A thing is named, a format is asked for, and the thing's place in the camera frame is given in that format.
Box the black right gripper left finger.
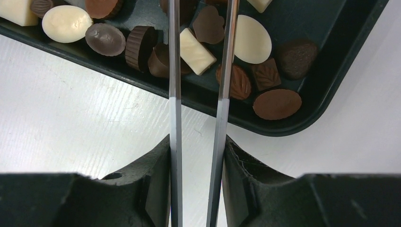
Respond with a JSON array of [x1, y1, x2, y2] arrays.
[[0, 137, 170, 227]]

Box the white rectangular chocolate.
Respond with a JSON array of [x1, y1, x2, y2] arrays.
[[180, 28, 217, 76]]

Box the brown oval chocolate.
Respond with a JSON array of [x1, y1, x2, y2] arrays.
[[253, 89, 302, 121]]

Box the brown square leaf chocolate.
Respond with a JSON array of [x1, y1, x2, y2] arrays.
[[251, 58, 281, 91]]

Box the black chocolate tray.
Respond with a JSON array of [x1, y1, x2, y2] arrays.
[[0, 0, 388, 137]]

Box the dark round chocolate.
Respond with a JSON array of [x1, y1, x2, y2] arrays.
[[85, 23, 126, 57]]

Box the dark heart chocolate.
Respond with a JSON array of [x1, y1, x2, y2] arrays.
[[192, 6, 225, 44]]

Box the steel tongs with white handle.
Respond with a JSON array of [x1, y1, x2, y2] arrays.
[[168, 0, 239, 227]]

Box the dark ridged cup chocolate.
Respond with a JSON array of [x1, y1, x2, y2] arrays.
[[125, 26, 158, 72]]

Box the white square chocolate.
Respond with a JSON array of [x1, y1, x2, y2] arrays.
[[0, 0, 38, 26]]

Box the dark strawberry chocolate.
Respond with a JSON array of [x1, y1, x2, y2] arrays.
[[275, 39, 319, 80]]

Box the large white oval chocolate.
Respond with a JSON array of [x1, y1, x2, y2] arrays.
[[234, 15, 272, 64]]

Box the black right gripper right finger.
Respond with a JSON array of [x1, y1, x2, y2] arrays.
[[223, 138, 401, 227]]

